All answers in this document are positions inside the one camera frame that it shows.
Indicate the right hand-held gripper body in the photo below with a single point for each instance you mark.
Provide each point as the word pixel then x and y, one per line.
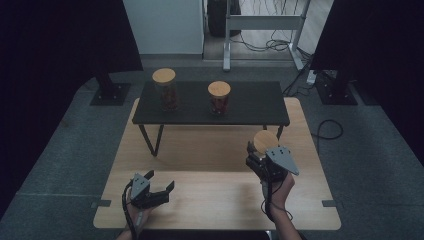
pixel 283 160

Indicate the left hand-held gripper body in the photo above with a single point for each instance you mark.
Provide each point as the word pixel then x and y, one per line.
pixel 141 190

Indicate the glass jar of white grains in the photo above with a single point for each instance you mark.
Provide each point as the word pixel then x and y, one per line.
pixel 265 141

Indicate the black metal shelf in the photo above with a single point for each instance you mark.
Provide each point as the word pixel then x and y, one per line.
pixel 253 103

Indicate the glass jar of red chilies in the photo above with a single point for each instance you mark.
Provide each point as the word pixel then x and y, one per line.
pixel 219 89

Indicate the glass jar of star anise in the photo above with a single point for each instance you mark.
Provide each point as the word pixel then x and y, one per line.
pixel 164 76

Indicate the person's left hand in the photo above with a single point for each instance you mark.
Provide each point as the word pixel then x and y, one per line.
pixel 140 216

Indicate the person's right hand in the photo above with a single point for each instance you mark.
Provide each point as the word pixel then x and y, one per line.
pixel 281 196

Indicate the grey tape piece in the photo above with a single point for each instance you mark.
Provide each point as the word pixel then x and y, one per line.
pixel 101 203
pixel 329 203

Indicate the black stand base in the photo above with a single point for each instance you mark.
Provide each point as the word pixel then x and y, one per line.
pixel 111 95
pixel 336 95

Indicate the white power strip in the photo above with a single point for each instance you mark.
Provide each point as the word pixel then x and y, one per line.
pixel 311 77

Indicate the black round bin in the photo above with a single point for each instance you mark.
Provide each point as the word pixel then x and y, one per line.
pixel 216 16

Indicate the white panel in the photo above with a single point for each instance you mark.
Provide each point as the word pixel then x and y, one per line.
pixel 163 26

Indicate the grey metal desk frame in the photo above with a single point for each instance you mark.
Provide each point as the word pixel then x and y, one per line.
pixel 263 22

